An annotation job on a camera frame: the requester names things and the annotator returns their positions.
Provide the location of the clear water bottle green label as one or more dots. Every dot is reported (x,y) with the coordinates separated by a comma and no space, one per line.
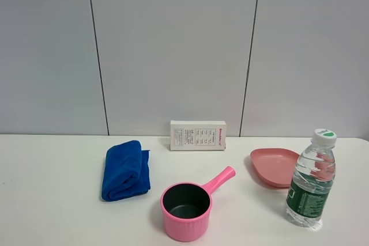
(312,180)

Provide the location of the white cardboard box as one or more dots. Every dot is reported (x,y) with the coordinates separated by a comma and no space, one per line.
(197,135)

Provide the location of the folded blue towel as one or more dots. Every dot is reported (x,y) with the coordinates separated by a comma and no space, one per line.
(126,172)

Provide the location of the pink square plate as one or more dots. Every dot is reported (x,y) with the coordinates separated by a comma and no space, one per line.
(274,166)

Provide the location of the pink saucepan with handle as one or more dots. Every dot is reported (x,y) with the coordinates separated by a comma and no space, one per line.
(186,207)

